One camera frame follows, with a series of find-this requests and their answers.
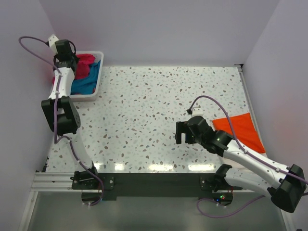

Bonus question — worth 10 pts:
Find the magenta t shirt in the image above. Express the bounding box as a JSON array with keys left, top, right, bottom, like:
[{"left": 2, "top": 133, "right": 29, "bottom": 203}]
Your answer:
[{"left": 54, "top": 53, "right": 98, "bottom": 85}]

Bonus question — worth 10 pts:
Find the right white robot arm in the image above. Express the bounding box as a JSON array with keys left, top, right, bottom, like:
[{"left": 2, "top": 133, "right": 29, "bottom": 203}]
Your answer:
[{"left": 175, "top": 116, "right": 308, "bottom": 213}]

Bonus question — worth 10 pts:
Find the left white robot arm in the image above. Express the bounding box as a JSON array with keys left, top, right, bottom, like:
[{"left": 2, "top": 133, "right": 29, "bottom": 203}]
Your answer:
[{"left": 41, "top": 36, "right": 102, "bottom": 190}]

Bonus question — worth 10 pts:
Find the blue t shirt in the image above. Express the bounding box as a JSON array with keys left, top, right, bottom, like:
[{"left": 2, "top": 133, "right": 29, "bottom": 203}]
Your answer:
[{"left": 71, "top": 61, "right": 101, "bottom": 95}]

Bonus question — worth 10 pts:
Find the folded orange t shirt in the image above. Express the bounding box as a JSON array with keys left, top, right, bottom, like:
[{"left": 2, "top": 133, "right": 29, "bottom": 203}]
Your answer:
[{"left": 212, "top": 113, "right": 266, "bottom": 154}]

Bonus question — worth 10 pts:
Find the white plastic basket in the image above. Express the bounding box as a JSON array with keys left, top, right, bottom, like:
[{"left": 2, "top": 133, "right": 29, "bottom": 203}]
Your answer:
[{"left": 49, "top": 51, "right": 105, "bottom": 102}]

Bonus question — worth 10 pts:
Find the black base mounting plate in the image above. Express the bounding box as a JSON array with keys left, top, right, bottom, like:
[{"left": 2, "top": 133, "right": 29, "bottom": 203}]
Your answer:
[{"left": 70, "top": 172, "right": 241, "bottom": 202}]

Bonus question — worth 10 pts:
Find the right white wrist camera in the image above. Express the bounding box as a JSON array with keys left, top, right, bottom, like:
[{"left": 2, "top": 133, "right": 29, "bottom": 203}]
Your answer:
[{"left": 187, "top": 106, "right": 204, "bottom": 117}]

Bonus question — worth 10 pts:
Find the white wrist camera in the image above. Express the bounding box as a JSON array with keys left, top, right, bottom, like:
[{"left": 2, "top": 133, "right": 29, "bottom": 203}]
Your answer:
[
  {"left": 187, "top": 106, "right": 204, "bottom": 117},
  {"left": 48, "top": 34, "right": 59, "bottom": 54}
]

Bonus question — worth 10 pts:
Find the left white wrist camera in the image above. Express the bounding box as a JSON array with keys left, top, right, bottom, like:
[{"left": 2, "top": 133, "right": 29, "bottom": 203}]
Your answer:
[{"left": 48, "top": 34, "right": 59, "bottom": 54}]

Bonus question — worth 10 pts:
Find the aluminium frame rail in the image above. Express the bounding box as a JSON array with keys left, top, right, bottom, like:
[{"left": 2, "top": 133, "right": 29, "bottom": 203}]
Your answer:
[{"left": 30, "top": 171, "right": 77, "bottom": 192}]

